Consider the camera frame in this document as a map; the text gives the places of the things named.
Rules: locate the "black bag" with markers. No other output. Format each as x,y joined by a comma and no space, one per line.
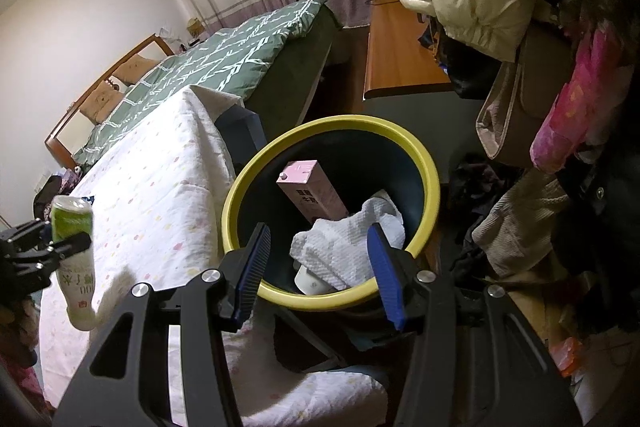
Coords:
470,72

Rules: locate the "black jacket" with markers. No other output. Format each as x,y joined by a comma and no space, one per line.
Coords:
610,207

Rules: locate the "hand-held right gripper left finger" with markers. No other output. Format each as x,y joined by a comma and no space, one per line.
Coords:
252,277

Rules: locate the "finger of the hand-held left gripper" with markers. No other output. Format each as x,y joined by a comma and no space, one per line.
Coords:
25,229
70,246

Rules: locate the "yellow rimmed trash bin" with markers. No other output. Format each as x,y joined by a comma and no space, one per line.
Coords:
330,127

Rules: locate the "white paper cup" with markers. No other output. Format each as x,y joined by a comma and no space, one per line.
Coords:
312,281

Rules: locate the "pale pink drink carton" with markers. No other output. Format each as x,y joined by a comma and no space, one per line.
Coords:
305,187

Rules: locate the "blue grey table frame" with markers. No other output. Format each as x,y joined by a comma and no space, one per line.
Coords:
240,127

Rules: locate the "dark green bed base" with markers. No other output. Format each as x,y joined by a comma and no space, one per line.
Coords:
295,77

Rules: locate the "bed with green plaid cover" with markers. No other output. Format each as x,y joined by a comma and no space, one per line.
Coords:
225,52

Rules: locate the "green white drink bottle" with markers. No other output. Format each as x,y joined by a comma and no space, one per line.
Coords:
80,292

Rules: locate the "dark clothes pile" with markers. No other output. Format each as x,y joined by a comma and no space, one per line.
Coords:
47,187

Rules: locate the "orange wooden desk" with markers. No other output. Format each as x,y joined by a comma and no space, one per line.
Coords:
395,57

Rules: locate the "dark crumpled clothes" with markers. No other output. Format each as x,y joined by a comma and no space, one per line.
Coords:
475,197

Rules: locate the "tan pillow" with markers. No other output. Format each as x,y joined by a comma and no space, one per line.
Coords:
102,103
137,69

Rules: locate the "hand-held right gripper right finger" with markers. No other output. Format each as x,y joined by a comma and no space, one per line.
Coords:
385,277

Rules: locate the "orange wrapper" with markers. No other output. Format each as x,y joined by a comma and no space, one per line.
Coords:
567,357

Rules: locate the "beige tote bag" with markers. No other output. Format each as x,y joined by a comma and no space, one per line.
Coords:
520,97

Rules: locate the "small blue wrapper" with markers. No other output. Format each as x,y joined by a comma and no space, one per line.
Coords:
87,199

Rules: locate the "wooden bed headboard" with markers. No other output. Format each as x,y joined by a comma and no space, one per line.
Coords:
65,127

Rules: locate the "white paper towel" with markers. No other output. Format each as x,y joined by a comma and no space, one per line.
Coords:
340,247

